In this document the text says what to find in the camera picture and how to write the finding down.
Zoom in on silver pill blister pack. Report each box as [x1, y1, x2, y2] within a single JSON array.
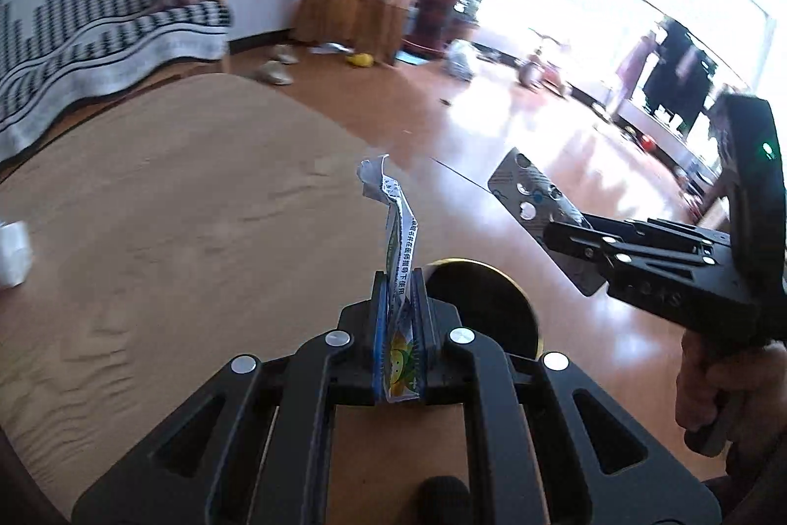
[[487, 148, 604, 297]]

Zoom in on yellow blue snack wrapper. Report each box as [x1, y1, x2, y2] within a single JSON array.
[[356, 154, 422, 404]]

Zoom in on black gold-rimmed trash bin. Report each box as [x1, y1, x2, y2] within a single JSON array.
[[424, 258, 543, 358]]

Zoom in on right hand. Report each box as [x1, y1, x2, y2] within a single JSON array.
[[675, 331, 786, 459]]

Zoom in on pink toddler tricycle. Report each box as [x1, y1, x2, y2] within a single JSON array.
[[517, 47, 570, 97]]

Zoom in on white plastic bag on floor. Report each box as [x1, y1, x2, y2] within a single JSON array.
[[443, 38, 479, 83]]

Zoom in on round wooden table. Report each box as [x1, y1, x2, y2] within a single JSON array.
[[1, 70, 524, 516]]

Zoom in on yellow toy on floor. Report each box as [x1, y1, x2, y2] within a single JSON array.
[[345, 52, 375, 69]]

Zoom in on beige slipper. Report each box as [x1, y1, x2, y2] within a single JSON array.
[[253, 60, 294, 87], [271, 44, 299, 65]]

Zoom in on black white striped sofa blanket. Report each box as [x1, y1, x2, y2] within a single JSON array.
[[1, 0, 210, 160]]

